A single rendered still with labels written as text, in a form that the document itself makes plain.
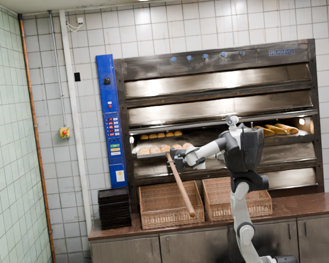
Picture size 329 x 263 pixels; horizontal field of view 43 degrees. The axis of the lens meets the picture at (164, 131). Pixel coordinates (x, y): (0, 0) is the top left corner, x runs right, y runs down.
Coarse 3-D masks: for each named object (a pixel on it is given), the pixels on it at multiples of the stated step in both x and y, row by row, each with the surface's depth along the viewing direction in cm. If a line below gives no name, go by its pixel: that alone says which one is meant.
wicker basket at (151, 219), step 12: (144, 192) 406; (156, 192) 406; (168, 192) 407; (180, 192) 407; (144, 204) 404; (168, 204) 405; (180, 204) 405; (192, 204) 406; (144, 216) 362; (156, 216) 363; (168, 216) 363; (180, 216) 387; (144, 228) 363
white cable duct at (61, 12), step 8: (64, 16) 389; (64, 24) 390; (64, 32) 391; (64, 40) 391; (64, 48) 392; (72, 80) 396; (72, 88) 396; (72, 96) 397; (72, 104) 398; (72, 112) 399; (80, 144) 402; (80, 152) 403; (80, 160) 404; (80, 168) 405; (80, 176) 406; (88, 200) 409; (88, 208) 409; (88, 216) 410; (88, 224) 411; (88, 232) 412
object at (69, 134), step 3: (69, 126) 398; (60, 129) 395; (63, 129) 395; (69, 129) 395; (60, 132) 395; (69, 132) 396; (60, 135) 396; (63, 135) 395; (66, 135) 395; (69, 135) 396
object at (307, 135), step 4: (284, 136) 414; (288, 136) 411; (292, 136) 410; (296, 136) 410; (300, 136) 410; (304, 136) 411; (308, 136) 411; (312, 136) 411; (264, 140) 410; (268, 140) 410; (272, 140) 410; (276, 140) 410; (280, 140) 410; (284, 140) 410; (136, 152) 410; (132, 156) 407; (136, 156) 407
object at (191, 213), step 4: (168, 156) 355; (168, 160) 344; (172, 164) 317; (172, 168) 306; (176, 172) 290; (176, 176) 278; (176, 180) 272; (180, 180) 267; (180, 184) 256; (180, 188) 248; (184, 192) 237; (184, 196) 229; (184, 200) 224; (188, 200) 220; (188, 204) 214; (188, 208) 209; (192, 208) 207; (192, 212) 201; (192, 216) 201
